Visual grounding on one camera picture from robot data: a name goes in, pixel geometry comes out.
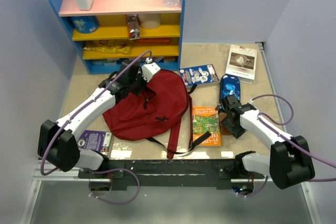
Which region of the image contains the red backpack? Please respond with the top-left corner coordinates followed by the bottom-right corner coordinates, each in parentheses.
top-left (103, 69), bottom-right (193, 159)

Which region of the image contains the brown leather wallet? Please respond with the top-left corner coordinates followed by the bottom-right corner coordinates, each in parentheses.
top-left (218, 111), bottom-right (233, 135)

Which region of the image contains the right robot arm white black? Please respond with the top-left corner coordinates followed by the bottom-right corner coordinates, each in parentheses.
top-left (221, 95), bottom-right (315, 189)

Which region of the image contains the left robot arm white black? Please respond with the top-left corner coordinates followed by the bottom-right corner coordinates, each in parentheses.
top-left (38, 61), bottom-right (161, 178)

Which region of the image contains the yellow chips bag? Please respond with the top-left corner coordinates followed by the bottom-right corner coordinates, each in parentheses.
top-left (83, 39), bottom-right (133, 55)

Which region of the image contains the orange treehouse book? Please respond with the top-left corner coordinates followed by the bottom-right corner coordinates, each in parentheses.
top-left (192, 106), bottom-right (222, 147)

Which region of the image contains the blue dinosaur pencil case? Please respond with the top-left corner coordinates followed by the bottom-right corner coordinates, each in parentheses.
top-left (219, 74), bottom-right (240, 110)

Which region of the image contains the red flat box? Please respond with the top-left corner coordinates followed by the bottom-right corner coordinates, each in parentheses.
top-left (136, 37), bottom-right (171, 44)

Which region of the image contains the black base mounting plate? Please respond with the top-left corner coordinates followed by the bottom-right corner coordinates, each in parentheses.
top-left (79, 159), bottom-right (263, 190)

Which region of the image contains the silver snack packet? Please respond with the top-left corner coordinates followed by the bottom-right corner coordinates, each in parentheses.
top-left (127, 14), bottom-right (140, 40)

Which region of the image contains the blue cartoon book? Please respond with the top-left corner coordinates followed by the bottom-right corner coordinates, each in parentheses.
top-left (179, 64), bottom-right (219, 87)

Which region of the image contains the white coffee cover book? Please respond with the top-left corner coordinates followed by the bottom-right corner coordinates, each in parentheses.
top-left (225, 45), bottom-right (257, 84)

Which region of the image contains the purple book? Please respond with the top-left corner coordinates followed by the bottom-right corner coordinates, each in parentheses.
top-left (77, 130), bottom-right (112, 155)

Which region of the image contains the blue shelf unit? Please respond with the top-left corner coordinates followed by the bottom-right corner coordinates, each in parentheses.
top-left (48, 0), bottom-right (185, 74)

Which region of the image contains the white round container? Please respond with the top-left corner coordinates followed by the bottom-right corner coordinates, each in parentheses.
top-left (138, 13), bottom-right (161, 29)

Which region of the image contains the blue snack can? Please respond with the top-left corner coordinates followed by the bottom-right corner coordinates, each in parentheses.
top-left (70, 16), bottom-right (99, 34)

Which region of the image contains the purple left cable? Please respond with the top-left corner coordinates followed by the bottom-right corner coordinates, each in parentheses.
top-left (39, 49), bottom-right (153, 205)

